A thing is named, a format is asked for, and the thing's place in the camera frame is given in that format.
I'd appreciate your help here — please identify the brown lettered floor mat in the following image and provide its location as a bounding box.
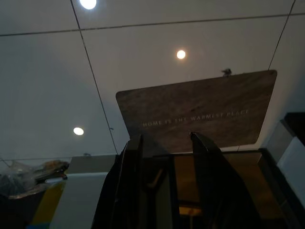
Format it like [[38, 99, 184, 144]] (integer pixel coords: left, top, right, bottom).
[[115, 69, 278, 155]]

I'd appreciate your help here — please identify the yellow board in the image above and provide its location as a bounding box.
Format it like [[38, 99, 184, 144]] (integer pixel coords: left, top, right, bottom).
[[30, 182, 65, 226]]

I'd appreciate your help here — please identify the clear plastic bag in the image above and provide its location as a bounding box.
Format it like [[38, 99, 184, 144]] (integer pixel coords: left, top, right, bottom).
[[0, 159, 70, 198]]

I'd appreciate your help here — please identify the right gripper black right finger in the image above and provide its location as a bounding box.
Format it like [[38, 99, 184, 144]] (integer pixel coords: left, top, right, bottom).
[[190, 132, 264, 229]]

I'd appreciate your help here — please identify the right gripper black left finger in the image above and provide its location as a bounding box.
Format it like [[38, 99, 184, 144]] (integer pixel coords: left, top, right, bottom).
[[92, 134, 144, 229]]

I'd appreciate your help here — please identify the grey white cabinet panel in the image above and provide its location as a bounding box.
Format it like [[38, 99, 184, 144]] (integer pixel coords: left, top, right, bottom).
[[50, 155, 120, 229]]

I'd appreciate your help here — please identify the dark glass door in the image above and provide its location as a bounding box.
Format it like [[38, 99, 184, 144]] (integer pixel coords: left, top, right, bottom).
[[142, 147, 296, 229]]

